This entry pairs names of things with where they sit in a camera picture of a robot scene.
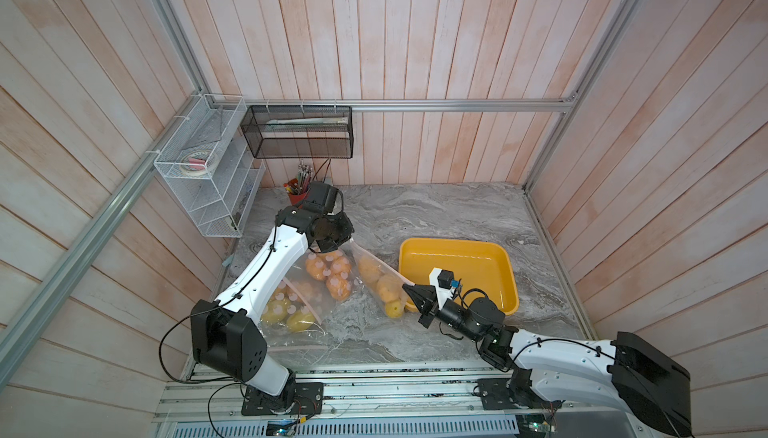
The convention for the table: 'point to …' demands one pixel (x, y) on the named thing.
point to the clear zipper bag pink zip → (307, 321)
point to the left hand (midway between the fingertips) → (351, 237)
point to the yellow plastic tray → (481, 265)
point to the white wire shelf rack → (218, 204)
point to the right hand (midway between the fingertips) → (404, 285)
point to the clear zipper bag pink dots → (383, 286)
